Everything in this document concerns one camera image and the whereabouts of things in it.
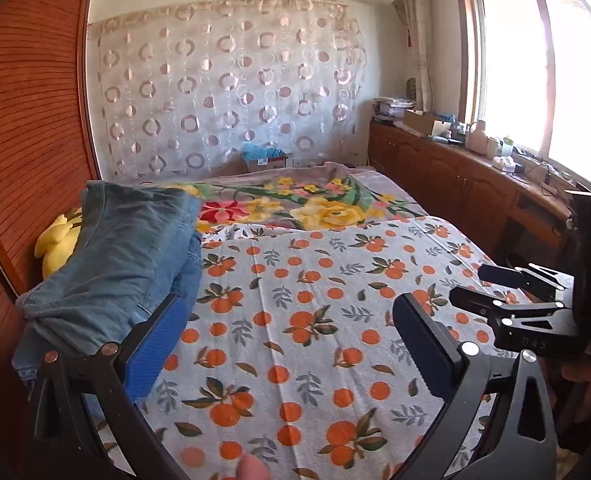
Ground grey-blue shorts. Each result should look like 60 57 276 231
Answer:
14 181 202 368

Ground person's left hand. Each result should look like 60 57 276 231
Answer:
236 454 271 480

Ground wooden cabinet counter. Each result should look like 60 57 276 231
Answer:
368 122 570 269

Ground folded blue denim jeans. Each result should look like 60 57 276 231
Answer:
12 231 201 402

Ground yellow Pikachu plush toy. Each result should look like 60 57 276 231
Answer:
34 208 83 280

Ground white plastic jug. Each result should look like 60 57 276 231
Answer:
465 120 489 155

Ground orange fruit print sheet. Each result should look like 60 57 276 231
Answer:
140 217 524 479

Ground cardboard box on counter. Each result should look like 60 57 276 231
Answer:
403 110 452 136

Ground floral pink blanket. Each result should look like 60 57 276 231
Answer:
155 162 427 235

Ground stack of books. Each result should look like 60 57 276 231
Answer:
373 96 416 122

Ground cardboard box with blue cloth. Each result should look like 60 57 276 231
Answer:
241 143 290 172

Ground circle pattern sheer curtain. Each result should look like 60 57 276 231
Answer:
87 0 367 182

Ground beige tied window curtain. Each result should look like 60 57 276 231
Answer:
403 0 433 112

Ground window with wooden frame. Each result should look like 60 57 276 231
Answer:
457 0 591 186

